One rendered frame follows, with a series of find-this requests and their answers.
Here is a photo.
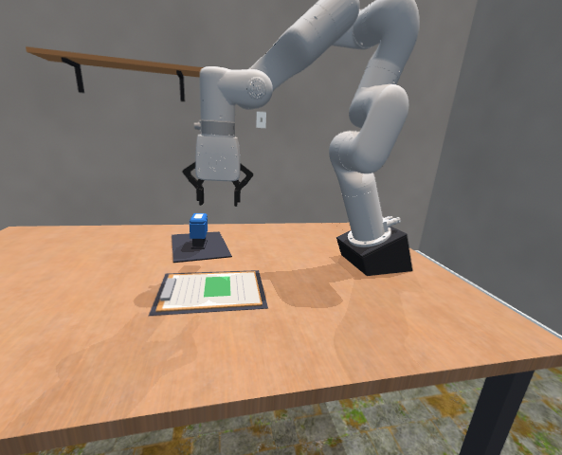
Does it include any blue self-inking stamp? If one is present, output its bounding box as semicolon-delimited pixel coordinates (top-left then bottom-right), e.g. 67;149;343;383
190;213;208;249

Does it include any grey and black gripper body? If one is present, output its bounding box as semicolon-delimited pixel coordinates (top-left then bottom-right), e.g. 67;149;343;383
195;133;240;181

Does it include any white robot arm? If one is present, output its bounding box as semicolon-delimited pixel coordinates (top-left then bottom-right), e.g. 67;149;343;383
194;0;419;247

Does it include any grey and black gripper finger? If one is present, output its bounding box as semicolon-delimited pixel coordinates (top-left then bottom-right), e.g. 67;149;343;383
232;163;253;207
182;162;205;206

